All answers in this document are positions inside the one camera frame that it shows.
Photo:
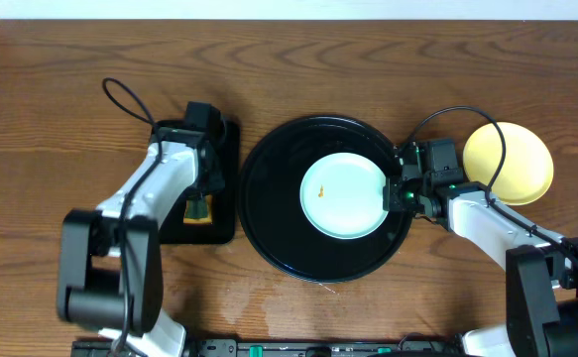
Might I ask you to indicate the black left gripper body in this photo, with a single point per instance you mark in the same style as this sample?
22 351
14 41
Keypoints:
211 185

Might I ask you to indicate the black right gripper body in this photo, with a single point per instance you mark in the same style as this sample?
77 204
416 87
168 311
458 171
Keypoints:
405 195

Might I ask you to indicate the green and yellow sponge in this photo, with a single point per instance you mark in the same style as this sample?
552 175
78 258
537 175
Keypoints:
198 211

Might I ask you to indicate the light blue plate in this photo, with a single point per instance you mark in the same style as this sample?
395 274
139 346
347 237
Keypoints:
341 195

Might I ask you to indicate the yellow plate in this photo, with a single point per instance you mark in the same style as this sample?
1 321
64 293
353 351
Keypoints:
528 169

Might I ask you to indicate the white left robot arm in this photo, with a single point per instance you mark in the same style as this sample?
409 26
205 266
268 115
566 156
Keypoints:
110 275

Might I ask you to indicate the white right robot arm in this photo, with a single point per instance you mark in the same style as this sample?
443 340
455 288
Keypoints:
541 266

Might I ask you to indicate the round black tray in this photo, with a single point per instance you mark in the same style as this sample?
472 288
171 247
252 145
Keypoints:
271 214

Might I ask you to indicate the black rectangular tray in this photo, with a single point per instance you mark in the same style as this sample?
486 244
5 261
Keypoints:
222 208

